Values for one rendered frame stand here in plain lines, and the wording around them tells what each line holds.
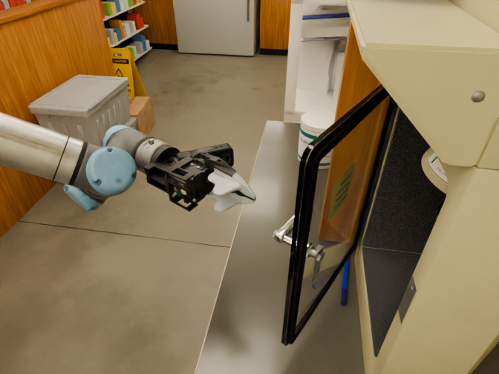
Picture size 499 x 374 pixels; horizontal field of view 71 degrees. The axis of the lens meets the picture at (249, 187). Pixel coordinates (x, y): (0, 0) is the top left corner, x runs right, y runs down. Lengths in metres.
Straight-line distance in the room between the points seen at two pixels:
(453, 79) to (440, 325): 0.32
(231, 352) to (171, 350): 1.11
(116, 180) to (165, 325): 1.38
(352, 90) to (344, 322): 0.46
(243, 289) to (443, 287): 0.45
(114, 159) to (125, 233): 1.82
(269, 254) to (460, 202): 0.56
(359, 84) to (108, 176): 0.46
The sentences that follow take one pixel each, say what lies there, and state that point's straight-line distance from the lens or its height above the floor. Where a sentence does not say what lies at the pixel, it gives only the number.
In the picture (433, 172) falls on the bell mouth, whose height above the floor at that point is 1.33.
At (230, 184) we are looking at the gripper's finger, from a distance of 0.61.
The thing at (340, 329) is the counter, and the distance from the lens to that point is 0.77.
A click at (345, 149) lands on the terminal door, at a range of 0.49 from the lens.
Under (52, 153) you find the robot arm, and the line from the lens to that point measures 0.60.
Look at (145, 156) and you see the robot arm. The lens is 0.70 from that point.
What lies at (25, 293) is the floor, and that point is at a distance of 2.29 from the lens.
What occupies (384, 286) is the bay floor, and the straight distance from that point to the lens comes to 0.76.
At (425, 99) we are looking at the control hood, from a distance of 0.32.
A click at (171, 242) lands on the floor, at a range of 2.25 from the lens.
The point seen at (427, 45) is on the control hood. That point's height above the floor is 1.51.
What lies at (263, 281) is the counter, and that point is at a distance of 0.81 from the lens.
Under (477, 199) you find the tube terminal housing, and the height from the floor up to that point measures 1.38.
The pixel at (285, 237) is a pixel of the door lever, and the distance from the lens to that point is 0.53.
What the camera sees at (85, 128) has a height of 0.53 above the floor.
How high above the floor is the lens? 1.58
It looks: 37 degrees down
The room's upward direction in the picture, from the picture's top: straight up
